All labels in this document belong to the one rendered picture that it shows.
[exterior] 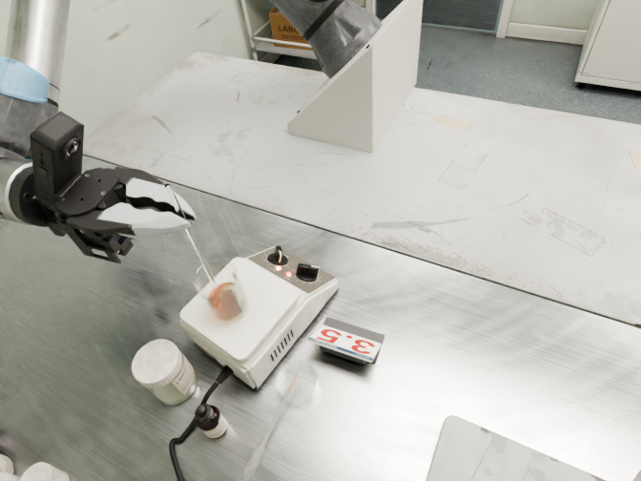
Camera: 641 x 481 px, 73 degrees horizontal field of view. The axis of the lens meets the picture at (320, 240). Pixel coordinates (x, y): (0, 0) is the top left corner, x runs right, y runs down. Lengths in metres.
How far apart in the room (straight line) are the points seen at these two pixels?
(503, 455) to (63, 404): 0.57
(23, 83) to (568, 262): 0.79
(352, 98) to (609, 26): 2.10
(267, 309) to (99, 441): 0.28
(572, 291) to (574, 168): 0.28
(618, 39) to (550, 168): 1.96
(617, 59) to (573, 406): 2.40
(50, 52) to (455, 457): 0.79
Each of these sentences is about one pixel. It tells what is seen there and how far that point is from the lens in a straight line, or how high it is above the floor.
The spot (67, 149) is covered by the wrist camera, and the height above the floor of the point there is 1.23.
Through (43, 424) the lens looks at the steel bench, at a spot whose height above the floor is 0.90.
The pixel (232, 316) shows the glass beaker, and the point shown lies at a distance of 0.56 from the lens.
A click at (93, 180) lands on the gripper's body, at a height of 1.17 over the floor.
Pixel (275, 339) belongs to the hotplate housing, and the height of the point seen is 0.97.
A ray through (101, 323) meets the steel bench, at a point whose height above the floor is 0.90.
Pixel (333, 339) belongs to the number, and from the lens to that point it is 0.60.
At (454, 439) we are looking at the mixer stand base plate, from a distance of 0.58.
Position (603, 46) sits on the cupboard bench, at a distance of 2.85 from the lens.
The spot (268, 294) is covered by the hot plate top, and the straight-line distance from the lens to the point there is 0.58.
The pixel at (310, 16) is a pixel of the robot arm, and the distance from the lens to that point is 0.94.
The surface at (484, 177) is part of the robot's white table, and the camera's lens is 0.86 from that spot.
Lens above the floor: 1.46
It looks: 50 degrees down
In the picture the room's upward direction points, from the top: 9 degrees counter-clockwise
